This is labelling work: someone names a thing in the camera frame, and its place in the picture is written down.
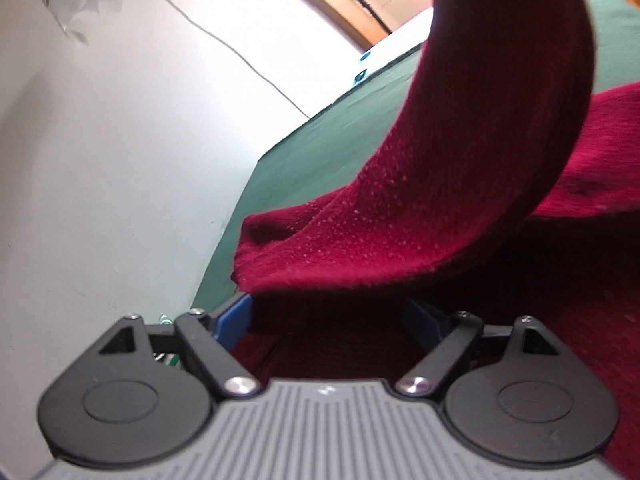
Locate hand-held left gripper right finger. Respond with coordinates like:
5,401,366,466
394,299,566,403

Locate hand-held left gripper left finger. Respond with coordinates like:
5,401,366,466
97,292,261,403

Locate dark red knit sweater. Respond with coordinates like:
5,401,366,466
231,0,640,478

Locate green striped folded shirt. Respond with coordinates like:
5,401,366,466
156,312,182,368

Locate green felt table cover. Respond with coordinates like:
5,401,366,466
187,0,640,311

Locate blue plastic item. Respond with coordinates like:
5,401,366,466
352,52,373,86

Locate white side table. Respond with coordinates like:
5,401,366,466
357,7,436,83

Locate thin black wall cable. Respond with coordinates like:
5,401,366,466
122,0,311,120

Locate wooden door frame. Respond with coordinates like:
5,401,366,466
270,0,436,53

